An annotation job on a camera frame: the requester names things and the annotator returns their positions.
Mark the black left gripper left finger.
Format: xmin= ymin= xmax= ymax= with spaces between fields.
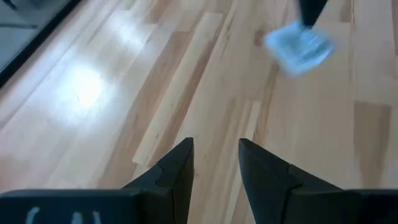
xmin=123 ymin=137 xmax=195 ymax=224

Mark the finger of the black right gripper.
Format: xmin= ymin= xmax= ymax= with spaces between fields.
xmin=297 ymin=0 xmax=313 ymax=28
xmin=310 ymin=0 xmax=329 ymax=28

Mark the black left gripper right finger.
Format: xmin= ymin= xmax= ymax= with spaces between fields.
xmin=238 ymin=138 xmax=342 ymax=224

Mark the white drug facts packet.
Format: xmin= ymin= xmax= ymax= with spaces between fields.
xmin=264 ymin=20 xmax=336 ymax=78

